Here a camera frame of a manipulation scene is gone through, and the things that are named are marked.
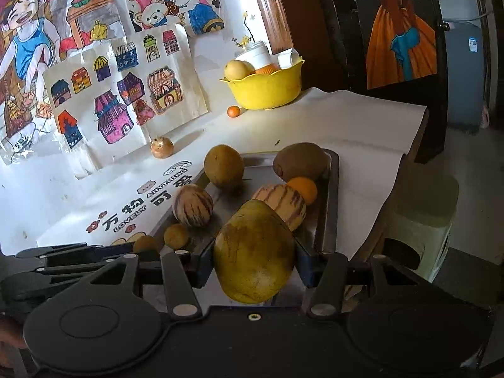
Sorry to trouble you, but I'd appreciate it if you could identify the brown kiwi fruit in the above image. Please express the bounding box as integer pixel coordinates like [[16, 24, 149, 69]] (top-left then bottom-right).
[[272, 142, 328, 182]]

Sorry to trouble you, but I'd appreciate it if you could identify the brown-yellow oval mango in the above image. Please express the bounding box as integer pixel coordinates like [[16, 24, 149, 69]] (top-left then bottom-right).
[[204, 144, 244, 189]]

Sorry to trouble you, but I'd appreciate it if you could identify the grey refrigerator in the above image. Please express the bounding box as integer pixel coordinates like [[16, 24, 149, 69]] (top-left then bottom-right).
[[445, 22, 485, 134]]

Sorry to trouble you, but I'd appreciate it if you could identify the striped pepino melon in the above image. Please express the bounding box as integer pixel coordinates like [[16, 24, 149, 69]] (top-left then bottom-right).
[[252, 183, 307, 231], [173, 184, 214, 227]]

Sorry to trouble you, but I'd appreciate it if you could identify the lady in orange dress painting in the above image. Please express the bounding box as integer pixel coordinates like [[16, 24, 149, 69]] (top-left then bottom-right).
[[366, 0, 437, 90]]

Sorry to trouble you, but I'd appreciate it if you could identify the white cup in bowl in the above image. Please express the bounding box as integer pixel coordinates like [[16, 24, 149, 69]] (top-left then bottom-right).
[[236, 41, 272, 70]]

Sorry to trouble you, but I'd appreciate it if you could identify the pale green stool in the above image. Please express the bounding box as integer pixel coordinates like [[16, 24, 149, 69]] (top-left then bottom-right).
[[382, 163, 459, 282]]

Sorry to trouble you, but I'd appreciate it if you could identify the small brown longan fruit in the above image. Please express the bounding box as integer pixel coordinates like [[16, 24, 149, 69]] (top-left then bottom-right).
[[163, 224, 191, 250]]

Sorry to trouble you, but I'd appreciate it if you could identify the white printed table cloth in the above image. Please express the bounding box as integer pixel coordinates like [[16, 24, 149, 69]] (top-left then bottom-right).
[[37, 89, 426, 257]]

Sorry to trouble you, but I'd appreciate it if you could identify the orange tangerine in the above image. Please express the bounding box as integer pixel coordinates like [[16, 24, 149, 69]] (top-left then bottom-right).
[[287, 177, 318, 206]]

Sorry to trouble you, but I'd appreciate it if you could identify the yellow-green pear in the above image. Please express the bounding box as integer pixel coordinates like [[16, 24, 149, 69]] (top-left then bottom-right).
[[214, 200, 295, 305]]

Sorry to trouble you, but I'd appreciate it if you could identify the houses drawing paper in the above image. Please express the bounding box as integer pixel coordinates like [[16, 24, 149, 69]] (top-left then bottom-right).
[[43, 25, 208, 178]]

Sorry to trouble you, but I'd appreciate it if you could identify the wooden door frame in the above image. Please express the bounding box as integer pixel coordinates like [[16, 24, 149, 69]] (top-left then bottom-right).
[[257, 0, 293, 54]]

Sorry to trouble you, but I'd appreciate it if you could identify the yellow plastic bowl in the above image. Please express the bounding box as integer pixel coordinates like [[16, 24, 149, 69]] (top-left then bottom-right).
[[221, 58, 305, 110]]

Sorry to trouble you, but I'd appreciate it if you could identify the boy with fan drawing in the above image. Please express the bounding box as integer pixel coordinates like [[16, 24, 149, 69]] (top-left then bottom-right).
[[1, 0, 126, 165]]

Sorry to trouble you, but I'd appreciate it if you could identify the small tangerine near bowl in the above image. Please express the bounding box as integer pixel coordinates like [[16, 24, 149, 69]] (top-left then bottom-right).
[[226, 106, 241, 118]]

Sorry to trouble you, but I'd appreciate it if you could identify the orange fruit in bowl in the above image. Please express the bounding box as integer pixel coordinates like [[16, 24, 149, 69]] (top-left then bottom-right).
[[255, 63, 279, 75]]

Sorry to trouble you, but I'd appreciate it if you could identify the yellow pear in bowl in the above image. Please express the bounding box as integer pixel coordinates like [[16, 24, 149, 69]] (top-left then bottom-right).
[[224, 60, 255, 81]]

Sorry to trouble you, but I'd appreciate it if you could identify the metal baking tray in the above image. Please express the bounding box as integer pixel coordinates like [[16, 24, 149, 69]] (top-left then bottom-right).
[[174, 150, 339, 305]]

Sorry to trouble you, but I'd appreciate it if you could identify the striped round melon back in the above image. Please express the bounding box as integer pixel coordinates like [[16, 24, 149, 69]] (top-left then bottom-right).
[[150, 137, 174, 159]]

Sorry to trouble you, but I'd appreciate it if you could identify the yellow flower twig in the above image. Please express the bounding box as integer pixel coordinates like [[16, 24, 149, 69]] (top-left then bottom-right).
[[232, 10, 255, 49]]

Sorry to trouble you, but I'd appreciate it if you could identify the person's left hand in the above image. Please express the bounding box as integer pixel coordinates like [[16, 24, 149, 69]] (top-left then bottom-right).
[[0, 314, 26, 369]]

